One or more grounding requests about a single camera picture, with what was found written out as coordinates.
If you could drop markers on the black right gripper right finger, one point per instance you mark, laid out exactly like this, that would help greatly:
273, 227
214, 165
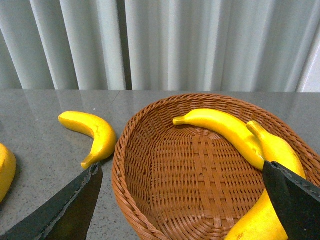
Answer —
295, 200

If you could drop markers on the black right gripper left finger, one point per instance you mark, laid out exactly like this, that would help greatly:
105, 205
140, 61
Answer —
67, 215

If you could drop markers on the yellow banana front of basket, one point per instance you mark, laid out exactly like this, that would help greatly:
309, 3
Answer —
260, 223

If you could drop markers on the short yellow banana in basket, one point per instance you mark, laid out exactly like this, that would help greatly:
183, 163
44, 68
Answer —
276, 149

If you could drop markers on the long yellow banana in basket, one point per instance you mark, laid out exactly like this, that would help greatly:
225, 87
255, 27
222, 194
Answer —
231, 128

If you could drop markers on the yellow banana at edge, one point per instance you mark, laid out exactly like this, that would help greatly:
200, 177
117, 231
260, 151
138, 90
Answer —
8, 164

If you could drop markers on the yellow banana on table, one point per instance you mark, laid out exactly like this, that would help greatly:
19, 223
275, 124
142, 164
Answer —
103, 135

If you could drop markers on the brown wicker basket right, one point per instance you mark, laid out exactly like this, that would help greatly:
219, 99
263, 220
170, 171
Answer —
186, 182

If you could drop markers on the pale green curtain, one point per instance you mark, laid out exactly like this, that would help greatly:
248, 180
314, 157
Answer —
169, 45

